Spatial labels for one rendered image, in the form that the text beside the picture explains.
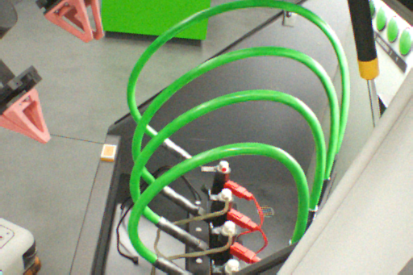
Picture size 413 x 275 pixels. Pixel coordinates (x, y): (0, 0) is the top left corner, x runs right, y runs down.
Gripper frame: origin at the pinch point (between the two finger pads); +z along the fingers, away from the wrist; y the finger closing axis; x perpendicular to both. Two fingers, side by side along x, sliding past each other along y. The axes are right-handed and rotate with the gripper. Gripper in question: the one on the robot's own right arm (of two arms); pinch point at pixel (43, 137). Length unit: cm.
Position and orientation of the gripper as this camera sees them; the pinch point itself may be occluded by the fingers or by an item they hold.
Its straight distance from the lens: 72.3
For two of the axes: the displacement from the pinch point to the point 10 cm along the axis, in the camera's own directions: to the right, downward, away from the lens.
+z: 6.1, 7.5, 2.6
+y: 7.6, -4.7, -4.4
